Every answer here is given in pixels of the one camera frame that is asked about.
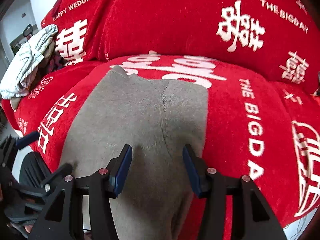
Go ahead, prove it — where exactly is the red wedding seat cover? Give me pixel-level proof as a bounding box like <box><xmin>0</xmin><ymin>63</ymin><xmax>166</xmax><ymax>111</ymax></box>
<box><xmin>1</xmin><ymin>54</ymin><xmax>320</xmax><ymax>240</ymax></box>

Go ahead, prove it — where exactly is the person left hand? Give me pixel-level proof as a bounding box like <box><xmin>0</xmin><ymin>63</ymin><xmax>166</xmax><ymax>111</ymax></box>
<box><xmin>9</xmin><ymin>223</ymin><xmax>33</xmax><ymax>239</ymax></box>

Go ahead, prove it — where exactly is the dark plaid garment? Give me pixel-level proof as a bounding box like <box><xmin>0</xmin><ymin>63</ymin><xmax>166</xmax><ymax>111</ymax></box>
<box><xmin>46</xmin><ymin>51</ymin><xmax>66</xmax><ymax>74</ymax></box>

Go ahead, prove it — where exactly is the red wedding back cushion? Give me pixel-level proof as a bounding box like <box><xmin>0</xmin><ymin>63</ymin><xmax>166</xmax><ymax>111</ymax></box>
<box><xmin>41</xmin><ymin>0</ymin><xmax>319</xmax><ymax>93</ymax></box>

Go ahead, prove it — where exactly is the white green patterned cloth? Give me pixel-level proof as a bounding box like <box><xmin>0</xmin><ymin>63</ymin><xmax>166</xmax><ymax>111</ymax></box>
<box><xmin>1</xmin><ymin>24</ymin><xmax>58</xmax><ymax>100</ymax></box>

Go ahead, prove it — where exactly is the grey knit sweater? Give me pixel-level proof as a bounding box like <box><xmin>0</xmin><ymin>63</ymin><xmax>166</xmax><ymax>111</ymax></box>
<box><xmin>60</xmin><ymin>66</ymin><xmax>208</xmax><ymax>239</ymax></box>

